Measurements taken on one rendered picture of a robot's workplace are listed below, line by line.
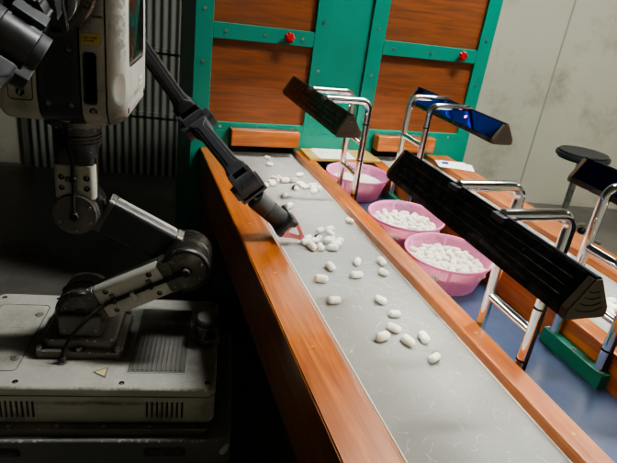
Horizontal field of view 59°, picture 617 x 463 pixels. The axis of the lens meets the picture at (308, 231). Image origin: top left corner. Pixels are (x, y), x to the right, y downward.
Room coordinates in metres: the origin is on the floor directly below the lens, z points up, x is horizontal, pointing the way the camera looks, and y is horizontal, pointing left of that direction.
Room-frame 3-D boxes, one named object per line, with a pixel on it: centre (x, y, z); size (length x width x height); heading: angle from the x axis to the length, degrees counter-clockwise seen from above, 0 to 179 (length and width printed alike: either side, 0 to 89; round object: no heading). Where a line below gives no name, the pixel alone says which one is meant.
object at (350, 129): (1.91, 0.03, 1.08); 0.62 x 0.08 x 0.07; 21
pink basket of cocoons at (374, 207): (1.76, -0.33, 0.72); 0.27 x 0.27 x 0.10
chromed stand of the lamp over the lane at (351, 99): (1.93, -0.05, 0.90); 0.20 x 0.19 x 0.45; 21
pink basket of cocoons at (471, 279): (1.50, -0.43, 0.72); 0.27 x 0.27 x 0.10
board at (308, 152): (2.37, -0.09, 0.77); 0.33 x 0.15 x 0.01; 111
